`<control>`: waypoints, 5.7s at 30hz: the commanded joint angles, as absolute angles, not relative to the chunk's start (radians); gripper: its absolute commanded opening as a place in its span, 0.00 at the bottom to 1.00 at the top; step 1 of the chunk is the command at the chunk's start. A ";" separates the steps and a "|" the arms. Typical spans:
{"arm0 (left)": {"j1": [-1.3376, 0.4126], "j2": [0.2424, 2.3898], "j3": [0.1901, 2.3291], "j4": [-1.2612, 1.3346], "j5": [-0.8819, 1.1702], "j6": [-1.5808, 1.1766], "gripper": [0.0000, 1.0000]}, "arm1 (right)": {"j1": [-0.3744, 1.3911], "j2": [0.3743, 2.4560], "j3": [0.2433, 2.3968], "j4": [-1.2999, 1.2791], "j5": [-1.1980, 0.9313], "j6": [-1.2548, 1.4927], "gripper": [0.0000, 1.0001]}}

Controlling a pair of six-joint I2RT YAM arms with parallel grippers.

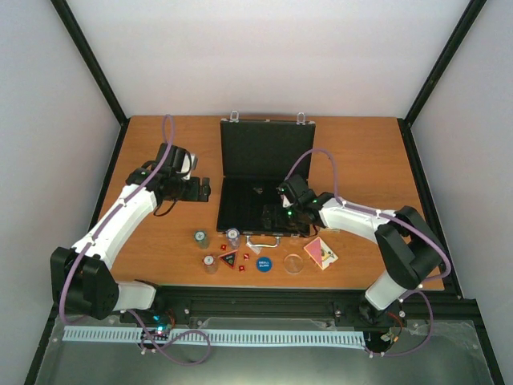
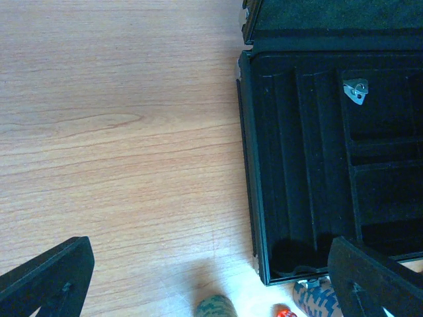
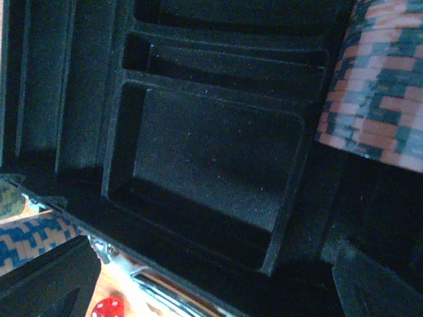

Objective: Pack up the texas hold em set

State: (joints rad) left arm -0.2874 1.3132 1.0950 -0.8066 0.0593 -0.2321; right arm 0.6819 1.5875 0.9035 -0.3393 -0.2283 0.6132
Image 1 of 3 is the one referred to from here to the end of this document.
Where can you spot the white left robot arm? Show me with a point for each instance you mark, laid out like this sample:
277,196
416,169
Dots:
81,278

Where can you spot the green poker chip stack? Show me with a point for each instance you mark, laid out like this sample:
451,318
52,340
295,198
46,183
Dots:
201,239

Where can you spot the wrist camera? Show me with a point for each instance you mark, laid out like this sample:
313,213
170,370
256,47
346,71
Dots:
294,191
179,161

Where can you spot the black frame post left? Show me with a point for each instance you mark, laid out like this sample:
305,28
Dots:
88,56

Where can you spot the red poker chip stack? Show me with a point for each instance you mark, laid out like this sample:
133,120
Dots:
210,264

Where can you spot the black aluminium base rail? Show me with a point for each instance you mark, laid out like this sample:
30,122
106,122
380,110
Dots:
186,304

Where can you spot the blue small blind button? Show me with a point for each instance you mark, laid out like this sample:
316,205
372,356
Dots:
264,264

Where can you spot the clear round dealer button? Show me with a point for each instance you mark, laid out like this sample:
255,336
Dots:
293,264

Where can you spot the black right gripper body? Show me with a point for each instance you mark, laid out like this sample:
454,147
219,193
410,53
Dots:
292,220

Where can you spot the blue poker chip stack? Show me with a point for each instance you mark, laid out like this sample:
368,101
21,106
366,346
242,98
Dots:
233,237

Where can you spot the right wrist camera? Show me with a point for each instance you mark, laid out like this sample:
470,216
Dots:
294,191

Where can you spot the light blue cable duct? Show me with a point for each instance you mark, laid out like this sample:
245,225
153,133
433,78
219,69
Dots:
218,338

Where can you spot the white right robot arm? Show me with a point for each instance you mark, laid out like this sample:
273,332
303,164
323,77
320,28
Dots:
411,253

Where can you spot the triangular all in button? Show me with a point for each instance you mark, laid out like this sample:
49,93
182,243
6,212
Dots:
229,259

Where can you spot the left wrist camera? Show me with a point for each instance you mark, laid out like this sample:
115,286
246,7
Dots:
179,161

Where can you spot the black poker set case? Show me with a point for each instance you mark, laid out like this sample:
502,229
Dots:
256,157

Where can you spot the black frame post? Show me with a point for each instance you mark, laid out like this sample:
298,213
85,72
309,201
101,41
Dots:
88,56
453,43

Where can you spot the red back card deck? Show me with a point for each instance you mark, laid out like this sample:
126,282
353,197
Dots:
320,253

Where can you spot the blue gold card deck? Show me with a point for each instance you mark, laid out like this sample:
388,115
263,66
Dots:
326,231

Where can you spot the black frame post right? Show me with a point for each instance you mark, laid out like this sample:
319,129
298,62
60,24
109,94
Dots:
453,43

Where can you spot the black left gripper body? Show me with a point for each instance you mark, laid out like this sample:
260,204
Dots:
186,194

